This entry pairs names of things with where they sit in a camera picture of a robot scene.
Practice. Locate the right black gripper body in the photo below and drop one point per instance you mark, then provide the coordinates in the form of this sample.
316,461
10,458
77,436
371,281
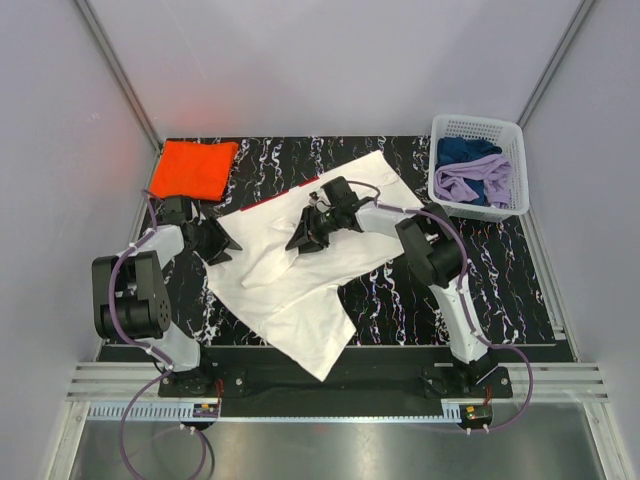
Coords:
329,218

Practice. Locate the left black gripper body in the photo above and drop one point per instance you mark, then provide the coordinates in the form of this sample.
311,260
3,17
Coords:
197,229

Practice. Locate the white t shirt red print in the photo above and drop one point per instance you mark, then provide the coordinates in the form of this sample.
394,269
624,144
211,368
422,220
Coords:
290,299

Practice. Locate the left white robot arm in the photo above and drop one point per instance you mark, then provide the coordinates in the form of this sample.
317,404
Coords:
131,302

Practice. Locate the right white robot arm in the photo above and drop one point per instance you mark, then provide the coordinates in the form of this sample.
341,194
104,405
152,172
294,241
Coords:
435,255

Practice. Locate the folded orange t shirt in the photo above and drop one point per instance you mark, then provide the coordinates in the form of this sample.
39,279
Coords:
195,170

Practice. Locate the dark blue t shirt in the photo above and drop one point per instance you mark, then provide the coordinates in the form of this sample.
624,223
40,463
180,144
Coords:
465,150

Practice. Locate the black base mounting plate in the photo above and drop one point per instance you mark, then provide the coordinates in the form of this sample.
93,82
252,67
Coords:
361,375

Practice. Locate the lilac t shirt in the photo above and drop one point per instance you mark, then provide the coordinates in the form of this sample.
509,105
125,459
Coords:
496,171

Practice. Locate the white plastic laundry basket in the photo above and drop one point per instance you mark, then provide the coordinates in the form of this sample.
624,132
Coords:
509,137

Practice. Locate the slotted cable duct rail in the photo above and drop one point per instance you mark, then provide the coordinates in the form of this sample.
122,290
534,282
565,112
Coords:
420,411

